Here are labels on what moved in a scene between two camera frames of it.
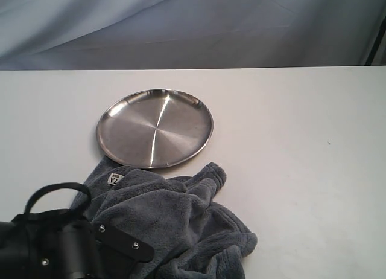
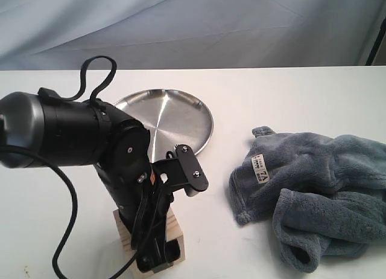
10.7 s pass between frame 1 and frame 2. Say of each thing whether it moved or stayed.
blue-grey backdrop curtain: stayed
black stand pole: stayed
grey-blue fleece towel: moved
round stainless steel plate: stayed
